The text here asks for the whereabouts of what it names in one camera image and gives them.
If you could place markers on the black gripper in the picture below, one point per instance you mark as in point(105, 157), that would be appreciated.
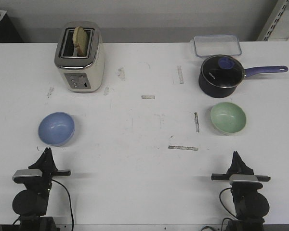
point(44, 179)
point(238, 165)

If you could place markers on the blue bowl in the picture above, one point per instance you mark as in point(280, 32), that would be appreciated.
point(56, 129)

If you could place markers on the green bowl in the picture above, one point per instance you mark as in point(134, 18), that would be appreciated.
point(228, 118)

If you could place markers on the dark blue saucepan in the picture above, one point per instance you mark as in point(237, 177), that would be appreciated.
point(218, 92)

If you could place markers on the glass pot lid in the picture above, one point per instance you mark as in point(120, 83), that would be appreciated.
point(222, 71)

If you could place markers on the cream two-slot toaster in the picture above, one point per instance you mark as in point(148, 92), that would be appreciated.
point(81, 74)

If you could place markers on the clear plastic container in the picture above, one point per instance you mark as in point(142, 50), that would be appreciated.
point(208, 45)

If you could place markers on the toast slice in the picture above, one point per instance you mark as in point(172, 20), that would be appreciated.
point(80, 41)

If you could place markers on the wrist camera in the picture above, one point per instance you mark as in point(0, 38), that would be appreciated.
point(243, 179)
point(27, 176)

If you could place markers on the white metal shelf frame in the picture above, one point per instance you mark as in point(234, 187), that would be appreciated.
point(276, 27)

